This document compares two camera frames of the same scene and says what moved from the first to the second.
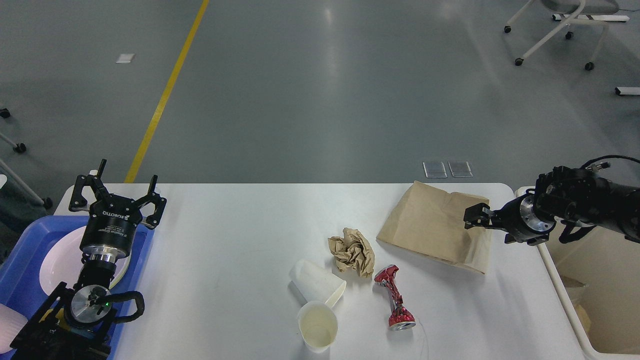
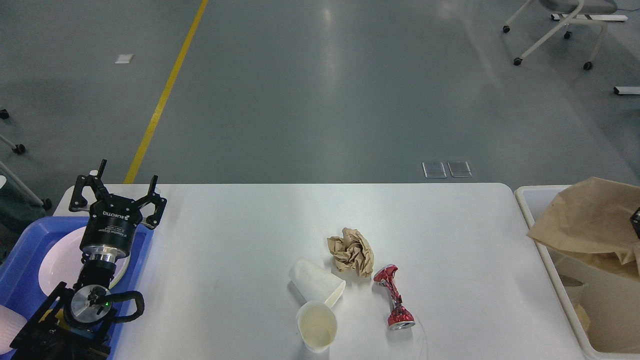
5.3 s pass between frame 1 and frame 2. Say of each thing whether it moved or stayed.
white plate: stayed
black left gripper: stayed
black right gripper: moved
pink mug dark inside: stayed
